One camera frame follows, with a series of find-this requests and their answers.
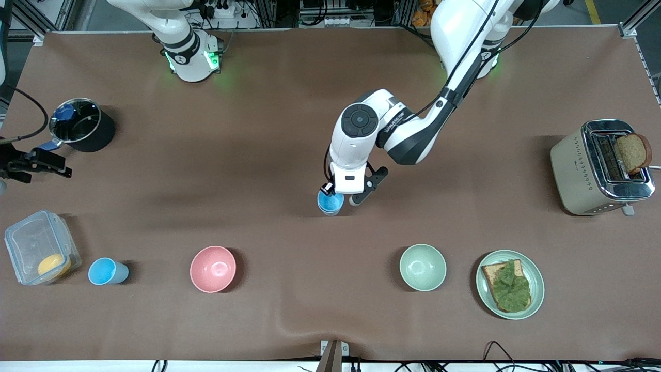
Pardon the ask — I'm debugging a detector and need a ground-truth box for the black cooking pot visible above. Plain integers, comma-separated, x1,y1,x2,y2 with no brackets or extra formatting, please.
49,98,116,153

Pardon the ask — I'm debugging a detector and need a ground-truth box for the brown table cover mat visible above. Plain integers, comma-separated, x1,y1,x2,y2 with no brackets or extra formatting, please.
0,27,661,362

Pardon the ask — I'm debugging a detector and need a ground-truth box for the clear plastic food container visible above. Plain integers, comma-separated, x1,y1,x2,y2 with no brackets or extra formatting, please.
4,210,82,286

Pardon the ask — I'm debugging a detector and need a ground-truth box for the yellow round food piece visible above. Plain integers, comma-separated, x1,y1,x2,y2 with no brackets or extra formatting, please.
37,253,72,277

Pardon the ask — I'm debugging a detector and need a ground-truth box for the pale green bowl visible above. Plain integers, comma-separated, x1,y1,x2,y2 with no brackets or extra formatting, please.
399,244,447,292

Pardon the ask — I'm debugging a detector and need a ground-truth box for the pink bowl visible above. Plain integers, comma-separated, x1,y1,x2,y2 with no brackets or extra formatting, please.
190,246,237,293

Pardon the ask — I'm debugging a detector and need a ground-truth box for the bread slice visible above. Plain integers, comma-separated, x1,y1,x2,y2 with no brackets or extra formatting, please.
481,260,532,313

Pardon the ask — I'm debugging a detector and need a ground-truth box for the bag of oranges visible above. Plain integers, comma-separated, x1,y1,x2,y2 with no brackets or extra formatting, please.
412,0,439,28

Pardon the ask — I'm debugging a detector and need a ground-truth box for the green lettuce leaf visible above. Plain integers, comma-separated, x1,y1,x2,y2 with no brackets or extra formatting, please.
490,260,531,312

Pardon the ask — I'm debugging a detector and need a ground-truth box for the pale green plate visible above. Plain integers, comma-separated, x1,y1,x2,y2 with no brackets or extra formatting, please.
476,250,545,320

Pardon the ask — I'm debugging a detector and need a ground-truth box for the beige chrome toaster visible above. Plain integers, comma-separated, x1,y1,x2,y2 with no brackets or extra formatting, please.
550,119,656,216

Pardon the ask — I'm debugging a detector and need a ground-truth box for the brown toast slice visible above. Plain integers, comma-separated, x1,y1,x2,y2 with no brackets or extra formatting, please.
615,133,653,175

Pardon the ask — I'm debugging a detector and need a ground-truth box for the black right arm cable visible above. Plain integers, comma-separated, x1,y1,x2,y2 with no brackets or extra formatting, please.
0,85,50,144

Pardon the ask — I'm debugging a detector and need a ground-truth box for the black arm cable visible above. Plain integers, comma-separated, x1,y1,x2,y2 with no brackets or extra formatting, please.
324,0,543,188
0,85,50,144

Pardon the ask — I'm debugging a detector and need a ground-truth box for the aluminium frame profile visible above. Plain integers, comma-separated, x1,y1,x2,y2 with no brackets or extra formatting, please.
9,0,73,47
617,0,661,104

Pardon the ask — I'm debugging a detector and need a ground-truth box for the metal table edge bracket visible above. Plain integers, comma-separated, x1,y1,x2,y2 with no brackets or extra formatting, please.
316,340,350,372

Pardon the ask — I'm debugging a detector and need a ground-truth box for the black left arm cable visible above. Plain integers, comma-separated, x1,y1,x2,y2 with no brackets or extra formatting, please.
324,0,543,188

